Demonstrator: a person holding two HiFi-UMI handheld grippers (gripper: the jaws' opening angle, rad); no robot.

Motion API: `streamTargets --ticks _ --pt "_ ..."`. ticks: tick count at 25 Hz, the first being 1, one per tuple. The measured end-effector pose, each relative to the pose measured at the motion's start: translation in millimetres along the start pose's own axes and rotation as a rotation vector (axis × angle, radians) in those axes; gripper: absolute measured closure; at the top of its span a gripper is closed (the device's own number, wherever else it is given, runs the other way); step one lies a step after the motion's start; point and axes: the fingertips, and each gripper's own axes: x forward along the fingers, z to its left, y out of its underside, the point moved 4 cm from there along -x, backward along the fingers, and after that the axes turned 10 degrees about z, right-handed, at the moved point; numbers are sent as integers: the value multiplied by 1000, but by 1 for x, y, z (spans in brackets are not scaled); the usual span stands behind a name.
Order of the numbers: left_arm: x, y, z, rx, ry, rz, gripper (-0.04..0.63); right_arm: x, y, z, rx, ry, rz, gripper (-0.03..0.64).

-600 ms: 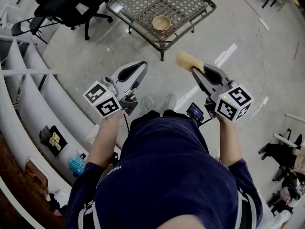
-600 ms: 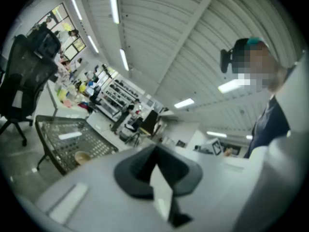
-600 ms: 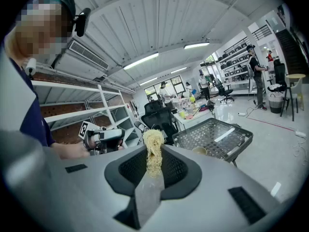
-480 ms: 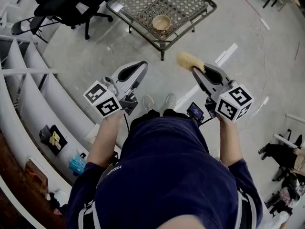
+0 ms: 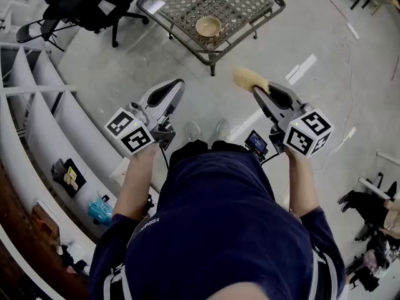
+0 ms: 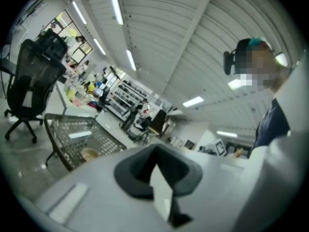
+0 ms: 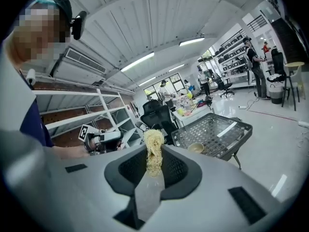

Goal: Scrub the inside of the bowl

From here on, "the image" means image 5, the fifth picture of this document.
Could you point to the black office chair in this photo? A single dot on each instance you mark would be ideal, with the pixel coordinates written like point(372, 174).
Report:
point(90, 5)

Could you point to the person's navy shirt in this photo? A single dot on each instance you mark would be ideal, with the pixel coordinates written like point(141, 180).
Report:
point(218, 223)

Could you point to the tan ceramic bowl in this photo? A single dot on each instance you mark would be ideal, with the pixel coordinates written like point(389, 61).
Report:
point(208, 27)

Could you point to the yellow sponge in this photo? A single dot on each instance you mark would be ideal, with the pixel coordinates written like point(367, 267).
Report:
point(248, 78)

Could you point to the person's black trousers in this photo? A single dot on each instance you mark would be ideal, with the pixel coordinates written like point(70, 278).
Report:
point(190, 150)

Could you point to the person's white left shoe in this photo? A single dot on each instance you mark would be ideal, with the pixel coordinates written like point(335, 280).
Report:
point(192, 131)

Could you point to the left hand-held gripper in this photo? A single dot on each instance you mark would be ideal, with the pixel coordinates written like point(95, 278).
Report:
point(137, 139)

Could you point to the black folding chair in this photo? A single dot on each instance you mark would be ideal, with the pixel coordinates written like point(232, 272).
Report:
point(34, 31)

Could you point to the brown cardboard box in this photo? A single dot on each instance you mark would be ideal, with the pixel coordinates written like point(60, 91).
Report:
point(45, 227)

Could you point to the white shelf unit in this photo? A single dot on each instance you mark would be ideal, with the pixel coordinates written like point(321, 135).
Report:
point(40, 130)

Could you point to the black box with yellow items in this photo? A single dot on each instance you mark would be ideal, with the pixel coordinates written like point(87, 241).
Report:
point(70, 180)

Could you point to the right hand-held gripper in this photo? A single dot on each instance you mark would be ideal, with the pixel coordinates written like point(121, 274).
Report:
point(307, 127)

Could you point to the small black display screen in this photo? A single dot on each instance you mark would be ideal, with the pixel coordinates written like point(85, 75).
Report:
point(257, 144)

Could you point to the person's white right shoe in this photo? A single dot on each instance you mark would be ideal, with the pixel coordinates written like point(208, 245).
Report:
point(223, 130)

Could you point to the teal plastic bag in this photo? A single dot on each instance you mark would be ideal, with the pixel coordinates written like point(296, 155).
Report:
point(100, 211)

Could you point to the person's right forearm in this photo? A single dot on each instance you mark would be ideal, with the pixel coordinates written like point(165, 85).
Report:
point(301, 183)

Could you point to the person's white shoe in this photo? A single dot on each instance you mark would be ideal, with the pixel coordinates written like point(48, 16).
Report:
point(223, 130)
point(192, 131)

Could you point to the white tube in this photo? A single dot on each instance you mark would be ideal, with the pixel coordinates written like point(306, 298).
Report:
point(389, 158)

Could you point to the white power strip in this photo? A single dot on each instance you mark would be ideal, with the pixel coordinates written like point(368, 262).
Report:
point(353, 31)

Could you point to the person's left forearm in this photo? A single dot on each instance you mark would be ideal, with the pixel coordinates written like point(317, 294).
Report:
point(134, 183)

